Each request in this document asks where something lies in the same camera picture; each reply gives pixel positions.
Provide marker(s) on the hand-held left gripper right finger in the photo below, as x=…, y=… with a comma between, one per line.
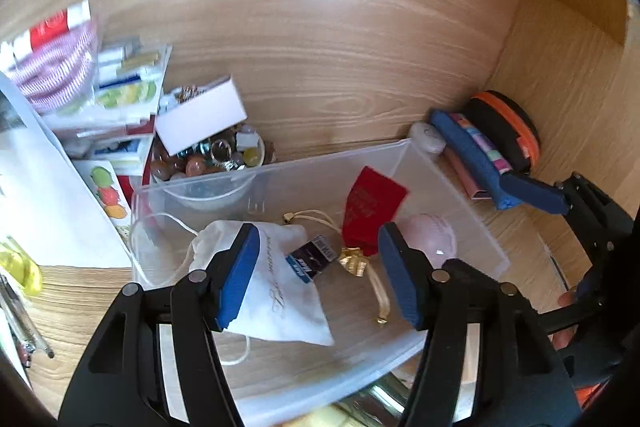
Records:
x=400, y=279

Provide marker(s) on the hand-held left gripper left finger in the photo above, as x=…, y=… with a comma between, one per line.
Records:
x=239, y=279

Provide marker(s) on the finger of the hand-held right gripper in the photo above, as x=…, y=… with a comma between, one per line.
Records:
x=532, y=194
x=565, y=316

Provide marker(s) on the blue pouch with coloured stripes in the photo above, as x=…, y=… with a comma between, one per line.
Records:
x=470, y=152

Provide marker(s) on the clear plastic storage box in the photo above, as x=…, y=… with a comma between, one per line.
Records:
x=452, y=192

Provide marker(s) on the person's right hand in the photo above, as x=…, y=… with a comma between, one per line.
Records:
x=567, y=298

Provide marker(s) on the pink egg-shaped stone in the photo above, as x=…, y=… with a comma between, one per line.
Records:
x=430, y=232

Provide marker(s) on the pink booklet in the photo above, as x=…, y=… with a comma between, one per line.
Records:
x=467, y=177

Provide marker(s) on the black and orange round case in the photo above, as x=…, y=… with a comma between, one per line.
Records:
x=505, y=127

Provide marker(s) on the small black and blue box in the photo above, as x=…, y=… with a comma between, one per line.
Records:
x=310, y=258

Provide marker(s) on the red fabric pouch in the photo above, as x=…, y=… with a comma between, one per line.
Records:
x=372, y=202

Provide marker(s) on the white bowl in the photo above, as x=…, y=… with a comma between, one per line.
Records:
x=210, y=199

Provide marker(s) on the pile of coloured stones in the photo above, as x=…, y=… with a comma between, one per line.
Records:
x=196, y=167

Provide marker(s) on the shiny metal bowl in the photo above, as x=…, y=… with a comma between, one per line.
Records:
x=385, y=399

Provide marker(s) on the white round pebble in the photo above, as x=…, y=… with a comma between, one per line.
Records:
x=426, y=137

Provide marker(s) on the fruit sticker sheet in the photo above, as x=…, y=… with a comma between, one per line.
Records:
x=107, y=187

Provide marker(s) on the white card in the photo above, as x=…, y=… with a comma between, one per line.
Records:
x=200, y=117

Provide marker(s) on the white paper sheet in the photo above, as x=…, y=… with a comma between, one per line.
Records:
x=55, y=197

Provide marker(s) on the bundle of pens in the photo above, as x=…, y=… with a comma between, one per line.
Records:
x=27, y=322

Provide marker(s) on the yellow plastic object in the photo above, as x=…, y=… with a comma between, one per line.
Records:
x=20, y=264

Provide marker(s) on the stack of clear sachets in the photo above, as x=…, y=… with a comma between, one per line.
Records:
x=125, y=82

